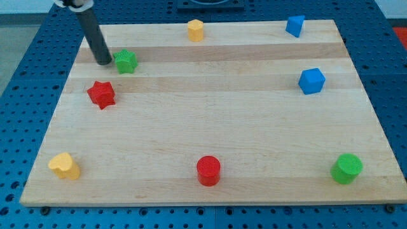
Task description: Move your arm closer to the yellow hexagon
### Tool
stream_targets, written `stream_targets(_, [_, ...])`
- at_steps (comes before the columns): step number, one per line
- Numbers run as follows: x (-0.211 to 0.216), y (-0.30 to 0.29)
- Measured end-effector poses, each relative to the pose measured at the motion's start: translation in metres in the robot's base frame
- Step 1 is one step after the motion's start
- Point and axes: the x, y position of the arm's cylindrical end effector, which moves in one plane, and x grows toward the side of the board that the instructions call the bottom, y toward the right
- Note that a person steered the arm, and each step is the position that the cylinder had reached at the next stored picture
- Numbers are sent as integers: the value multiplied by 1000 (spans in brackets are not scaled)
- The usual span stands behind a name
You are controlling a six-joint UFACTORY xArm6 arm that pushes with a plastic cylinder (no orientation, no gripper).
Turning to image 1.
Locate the white robot arm end collar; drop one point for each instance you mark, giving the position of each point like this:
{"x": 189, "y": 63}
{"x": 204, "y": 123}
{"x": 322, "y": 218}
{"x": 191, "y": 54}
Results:
{"x": 75, "y": 5}

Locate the yellow hexagon block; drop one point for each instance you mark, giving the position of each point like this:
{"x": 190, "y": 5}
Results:
{"x": 195, "y": 30}

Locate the red cylinder block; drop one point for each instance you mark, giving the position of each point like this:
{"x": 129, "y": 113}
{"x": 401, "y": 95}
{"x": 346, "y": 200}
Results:
{"x": 208, "y": 170}

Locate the light wooden board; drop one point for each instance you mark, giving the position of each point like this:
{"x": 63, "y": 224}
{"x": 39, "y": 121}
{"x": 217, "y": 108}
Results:
{"x": 235, "y": 96}

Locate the green star block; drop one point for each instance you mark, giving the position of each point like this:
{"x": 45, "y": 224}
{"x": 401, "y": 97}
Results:
{"x": 125, "y": 61}

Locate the red star block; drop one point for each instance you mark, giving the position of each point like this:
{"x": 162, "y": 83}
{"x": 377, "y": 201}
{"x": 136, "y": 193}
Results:
{"x": 102, "y": 94}

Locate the blue cube block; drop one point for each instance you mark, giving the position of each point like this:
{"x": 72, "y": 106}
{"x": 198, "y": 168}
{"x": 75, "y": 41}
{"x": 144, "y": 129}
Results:
{"x": 311, "y": 81}

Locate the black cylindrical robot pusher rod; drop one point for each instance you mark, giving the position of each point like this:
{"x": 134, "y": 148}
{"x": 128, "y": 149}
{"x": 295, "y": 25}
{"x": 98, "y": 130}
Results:
{"x": 93, "y": 34}

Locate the blue triangular prism block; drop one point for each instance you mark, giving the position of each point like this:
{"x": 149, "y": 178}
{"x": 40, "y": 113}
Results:
{"x": 294, "y": 25}

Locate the yellow heart block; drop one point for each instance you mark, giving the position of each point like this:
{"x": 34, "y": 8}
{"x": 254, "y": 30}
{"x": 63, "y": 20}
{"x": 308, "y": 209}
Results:
{"x": 64, "y": 166}

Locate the green cylinder block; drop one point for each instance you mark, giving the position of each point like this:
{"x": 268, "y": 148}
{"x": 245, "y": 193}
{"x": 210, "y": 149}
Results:
{"x": 346, "y": 168}

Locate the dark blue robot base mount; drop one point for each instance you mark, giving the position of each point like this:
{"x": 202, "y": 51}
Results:
{"x": 209, "y": 4}

